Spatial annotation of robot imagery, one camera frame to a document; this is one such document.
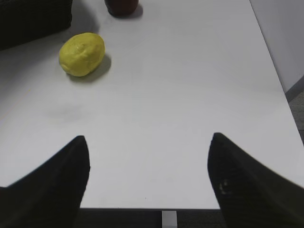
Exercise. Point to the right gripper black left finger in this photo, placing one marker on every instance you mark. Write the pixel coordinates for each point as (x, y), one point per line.
(50, 196)

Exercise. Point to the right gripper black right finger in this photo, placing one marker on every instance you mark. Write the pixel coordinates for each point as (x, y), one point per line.
(249, 194)

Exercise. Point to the black wicker basket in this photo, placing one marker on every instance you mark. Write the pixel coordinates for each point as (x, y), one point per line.
(22, 21)

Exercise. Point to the grey table leg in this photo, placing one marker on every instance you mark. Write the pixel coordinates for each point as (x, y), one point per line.
(169, 219)

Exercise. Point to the yellow lemon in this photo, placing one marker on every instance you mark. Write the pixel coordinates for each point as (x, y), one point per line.
(82, 54)

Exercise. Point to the dark red apple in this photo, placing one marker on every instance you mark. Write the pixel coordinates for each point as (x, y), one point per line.
(121, 8)

